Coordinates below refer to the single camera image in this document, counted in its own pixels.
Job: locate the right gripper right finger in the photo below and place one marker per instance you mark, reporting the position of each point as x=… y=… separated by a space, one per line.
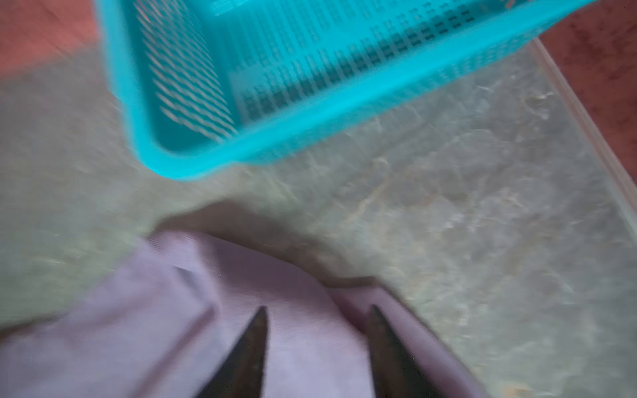
x=394 y=371

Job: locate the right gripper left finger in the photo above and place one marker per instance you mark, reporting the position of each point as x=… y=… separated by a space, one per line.
x=242 y=372

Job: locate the teal plastic basket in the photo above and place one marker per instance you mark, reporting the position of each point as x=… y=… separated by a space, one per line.
x=207 y=84

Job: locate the purple trousers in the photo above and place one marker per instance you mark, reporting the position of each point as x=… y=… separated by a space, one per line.
x=163 y=323

